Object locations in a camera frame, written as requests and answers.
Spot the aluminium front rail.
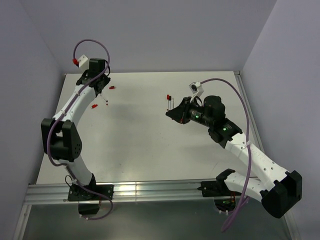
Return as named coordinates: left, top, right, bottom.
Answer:
left=23, top=179, right=227, bottom=205

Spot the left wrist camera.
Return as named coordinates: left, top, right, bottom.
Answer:
left=72, top=54, right=90, bottom=72

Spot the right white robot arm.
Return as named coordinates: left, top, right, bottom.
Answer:
left=166, top=95, right=303, bottom=219

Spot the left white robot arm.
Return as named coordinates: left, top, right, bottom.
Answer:
left=41, top=55, right=111, bottom=200

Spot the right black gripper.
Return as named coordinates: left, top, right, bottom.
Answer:
left=166, top=96, right=214, bottom=128

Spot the white marker black tip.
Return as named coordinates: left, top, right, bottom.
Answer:
left=168, top=95, right=175, bottom=110

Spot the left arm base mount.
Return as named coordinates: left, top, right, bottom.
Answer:
left=67, top=179, right=114, bottom=221

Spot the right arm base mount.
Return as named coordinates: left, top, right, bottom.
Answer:
left=197, top=180, right=236, bottom=211

